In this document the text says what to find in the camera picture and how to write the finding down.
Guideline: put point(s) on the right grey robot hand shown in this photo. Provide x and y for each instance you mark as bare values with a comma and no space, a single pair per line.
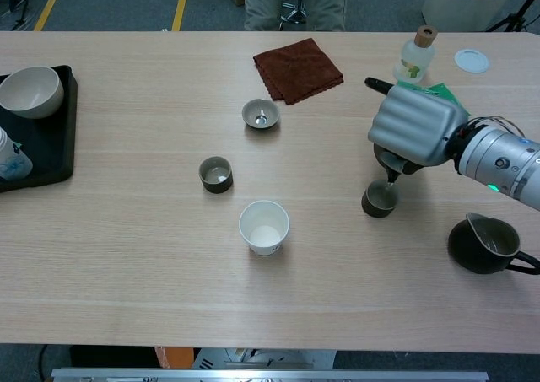
415,125

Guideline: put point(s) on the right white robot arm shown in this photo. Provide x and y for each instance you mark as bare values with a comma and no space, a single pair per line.
502,163

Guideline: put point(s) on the dark cylindrical teacup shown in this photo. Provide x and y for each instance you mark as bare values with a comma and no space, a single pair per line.
215,184
375,209

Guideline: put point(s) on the glass bottle with wooden cap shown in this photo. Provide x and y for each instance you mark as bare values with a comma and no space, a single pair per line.
413,57

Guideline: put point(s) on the white round lid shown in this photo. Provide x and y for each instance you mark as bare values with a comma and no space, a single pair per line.
471,60

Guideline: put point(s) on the white storage bin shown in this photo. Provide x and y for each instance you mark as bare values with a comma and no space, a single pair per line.
455,11

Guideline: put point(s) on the brown folded cloth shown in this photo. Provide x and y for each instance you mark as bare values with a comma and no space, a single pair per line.
297,70

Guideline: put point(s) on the black tripod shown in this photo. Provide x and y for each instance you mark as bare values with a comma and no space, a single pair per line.
512,19

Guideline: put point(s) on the chrome stool base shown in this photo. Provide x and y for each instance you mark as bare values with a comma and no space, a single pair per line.
292,16

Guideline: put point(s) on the grey flared tea bowl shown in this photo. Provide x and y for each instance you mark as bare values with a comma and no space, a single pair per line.
250,111

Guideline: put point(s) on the white paper cup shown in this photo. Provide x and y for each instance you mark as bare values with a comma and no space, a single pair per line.
263,222

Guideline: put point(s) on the person in khaki trousers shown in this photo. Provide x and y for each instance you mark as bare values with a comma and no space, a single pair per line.
261,2

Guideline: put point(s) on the orange object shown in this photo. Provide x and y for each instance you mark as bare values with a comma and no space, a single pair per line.
177,356

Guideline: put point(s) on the black plastic tray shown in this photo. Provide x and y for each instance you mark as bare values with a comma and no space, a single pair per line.
46,146

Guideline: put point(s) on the cream bowl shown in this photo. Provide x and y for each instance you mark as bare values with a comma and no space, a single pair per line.
29,91

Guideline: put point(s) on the printed paper cup stack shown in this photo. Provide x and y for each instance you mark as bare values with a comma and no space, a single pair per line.
12,163

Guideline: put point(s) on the aluminium rail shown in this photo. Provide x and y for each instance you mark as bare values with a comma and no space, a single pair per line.
253,375

